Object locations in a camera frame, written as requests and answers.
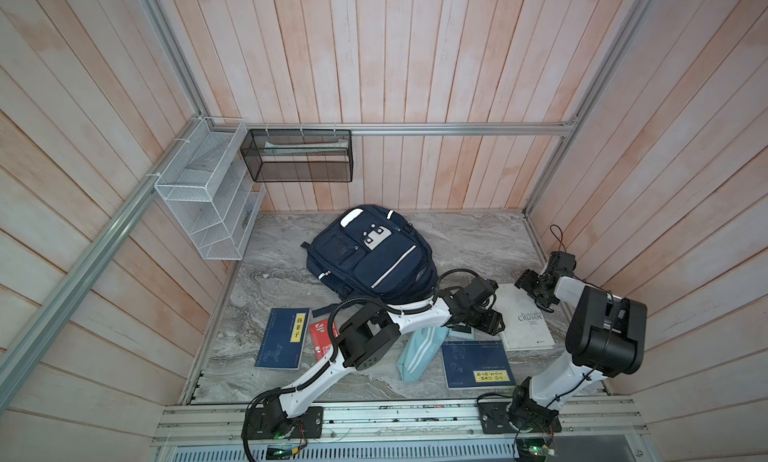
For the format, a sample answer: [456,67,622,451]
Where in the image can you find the light blue pencil pouch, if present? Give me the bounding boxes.
[397,327,449,383]

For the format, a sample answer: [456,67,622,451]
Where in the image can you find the aluminium front rail frame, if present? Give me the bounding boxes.
[150,395,661,461]

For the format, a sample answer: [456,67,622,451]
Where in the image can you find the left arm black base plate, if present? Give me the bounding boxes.
[241,406,324,441]

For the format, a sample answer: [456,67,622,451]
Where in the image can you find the light green calculator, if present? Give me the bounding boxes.
[448,325,475,341]

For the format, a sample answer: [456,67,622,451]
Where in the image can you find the horizontal aluminium wall rail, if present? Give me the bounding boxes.
[244,122,575,137]

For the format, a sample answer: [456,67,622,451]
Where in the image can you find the red rectangular box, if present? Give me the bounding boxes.
[309,319,333,361]

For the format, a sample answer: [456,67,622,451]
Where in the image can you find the blue book yellow front label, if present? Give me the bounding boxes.
[442,340,516,390]

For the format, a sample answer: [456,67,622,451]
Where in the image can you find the left black corrugated cable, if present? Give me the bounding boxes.
[241,268,481,462]

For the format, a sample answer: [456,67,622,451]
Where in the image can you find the navy blue student backpack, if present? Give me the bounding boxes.
[301,205,438,305]

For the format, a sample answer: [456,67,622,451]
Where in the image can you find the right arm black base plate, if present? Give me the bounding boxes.
[476,399,562,435]

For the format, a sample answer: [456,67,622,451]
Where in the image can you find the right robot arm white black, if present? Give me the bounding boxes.
[507,251,648,432]

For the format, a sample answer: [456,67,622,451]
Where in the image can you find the blue book yellow spine label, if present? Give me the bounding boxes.
[255,308,310,370]

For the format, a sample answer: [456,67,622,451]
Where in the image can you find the white book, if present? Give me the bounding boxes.
[494,284,555,352]

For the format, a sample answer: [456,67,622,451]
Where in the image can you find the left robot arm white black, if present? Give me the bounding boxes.
[241,274,504,444]

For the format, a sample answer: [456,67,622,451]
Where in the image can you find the white wire mesh shelf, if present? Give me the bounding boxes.
[155,117,266,261]

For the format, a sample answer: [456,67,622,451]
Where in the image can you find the black mesh wall basket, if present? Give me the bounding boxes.
[240,129,354,183]

